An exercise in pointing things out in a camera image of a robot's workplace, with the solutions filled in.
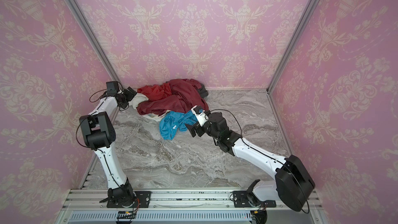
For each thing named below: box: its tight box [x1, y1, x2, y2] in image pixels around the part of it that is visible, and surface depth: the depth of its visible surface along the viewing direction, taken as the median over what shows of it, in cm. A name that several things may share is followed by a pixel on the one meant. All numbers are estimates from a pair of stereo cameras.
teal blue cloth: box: [159, 109, 198, 141], surface depth 99 cm
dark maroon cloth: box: [136, 78, 209, 116], surface depth 102 cm
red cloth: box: [136, 81, 173, 102], surface depth 102 cm
